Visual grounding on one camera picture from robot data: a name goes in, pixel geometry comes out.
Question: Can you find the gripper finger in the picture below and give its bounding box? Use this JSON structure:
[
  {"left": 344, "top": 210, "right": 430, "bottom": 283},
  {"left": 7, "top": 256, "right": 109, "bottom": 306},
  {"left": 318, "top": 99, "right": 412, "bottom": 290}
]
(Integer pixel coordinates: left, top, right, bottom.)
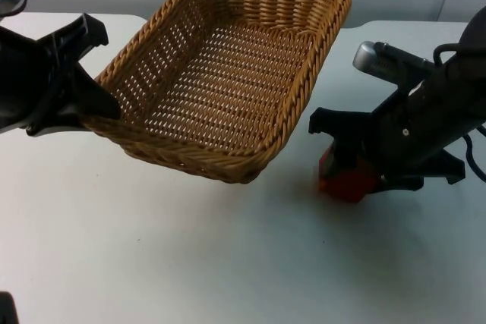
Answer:
[
  {"left": 330, "top": 134, "right": 366, "bottom": 179},
  {"left": 374, "top": 174, "right": 424, "bottom": 199},
  {"left": 59, "top": 61, "right": 123, "bottom": 121}
]

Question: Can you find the red cube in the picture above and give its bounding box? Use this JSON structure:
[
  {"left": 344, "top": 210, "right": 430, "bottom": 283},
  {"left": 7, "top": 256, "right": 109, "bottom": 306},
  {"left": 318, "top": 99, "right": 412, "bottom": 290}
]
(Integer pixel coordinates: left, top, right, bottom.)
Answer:
[{"left": 317, "top": 144, "right": 377, "bottom": 204}]

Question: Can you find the pale brown wicker basket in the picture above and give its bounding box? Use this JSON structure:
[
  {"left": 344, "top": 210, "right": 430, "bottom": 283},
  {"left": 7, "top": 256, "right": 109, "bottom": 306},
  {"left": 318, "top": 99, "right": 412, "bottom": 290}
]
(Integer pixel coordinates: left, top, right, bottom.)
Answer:
[{"left": 82, "top": 0, "right": 352, "bottom": 185}]

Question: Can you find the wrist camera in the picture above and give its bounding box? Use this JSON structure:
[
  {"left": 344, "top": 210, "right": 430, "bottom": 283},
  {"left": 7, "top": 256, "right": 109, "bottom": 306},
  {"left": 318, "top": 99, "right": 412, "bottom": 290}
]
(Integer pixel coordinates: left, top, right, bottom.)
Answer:
[
  {"left": 352, "top": 40, "right": 436, "bottom": 75},
  {"left": 0, "top": 0, "right": 29, "bottom": 19}
]

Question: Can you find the black cable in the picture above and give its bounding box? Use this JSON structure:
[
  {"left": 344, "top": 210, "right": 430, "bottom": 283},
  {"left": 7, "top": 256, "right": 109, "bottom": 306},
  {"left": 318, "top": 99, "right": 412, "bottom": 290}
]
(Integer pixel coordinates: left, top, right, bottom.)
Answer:
[
  {"left": 432, "top": 43, "right": 462, "bottom": 64},
  {"left": 460, "top": 123, "right": 486, "bottom": 174}
]

